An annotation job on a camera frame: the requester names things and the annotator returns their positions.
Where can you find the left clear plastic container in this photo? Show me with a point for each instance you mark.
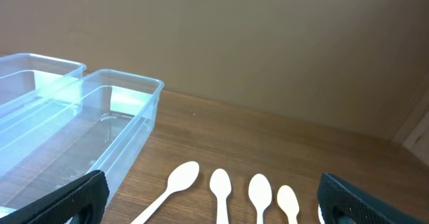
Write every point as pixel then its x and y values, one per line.
pixel 26 77

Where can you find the long white plastic spoon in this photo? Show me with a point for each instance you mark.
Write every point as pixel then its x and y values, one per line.
pixel 180 179

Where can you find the yellow plastic spoon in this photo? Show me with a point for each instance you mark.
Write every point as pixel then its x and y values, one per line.
pixel 288 203

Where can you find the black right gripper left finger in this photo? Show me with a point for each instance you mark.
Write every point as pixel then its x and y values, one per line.
pixel 81 201

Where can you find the outermost white plastic spoon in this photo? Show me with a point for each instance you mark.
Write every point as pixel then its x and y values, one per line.
pixel 320 217

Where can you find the thin white plastic spoon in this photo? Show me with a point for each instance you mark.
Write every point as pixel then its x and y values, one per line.
pixel 260 194

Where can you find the clear plastic container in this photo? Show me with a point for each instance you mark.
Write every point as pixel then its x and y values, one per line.
pixel 98 122
pixel 26 77

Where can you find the wide-handled white spoon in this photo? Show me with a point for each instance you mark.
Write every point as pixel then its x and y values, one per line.
pixel 220 185

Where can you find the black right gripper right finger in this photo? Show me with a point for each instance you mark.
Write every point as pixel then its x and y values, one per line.
pixel 341 202

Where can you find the right clear plastic container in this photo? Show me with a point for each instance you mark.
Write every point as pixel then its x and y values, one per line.
pixel 98 122

